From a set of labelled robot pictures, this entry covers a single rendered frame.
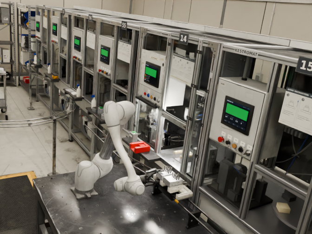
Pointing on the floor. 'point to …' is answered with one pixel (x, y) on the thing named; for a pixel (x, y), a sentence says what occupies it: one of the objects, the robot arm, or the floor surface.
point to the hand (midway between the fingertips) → (160, 175)
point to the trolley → (4, 94)
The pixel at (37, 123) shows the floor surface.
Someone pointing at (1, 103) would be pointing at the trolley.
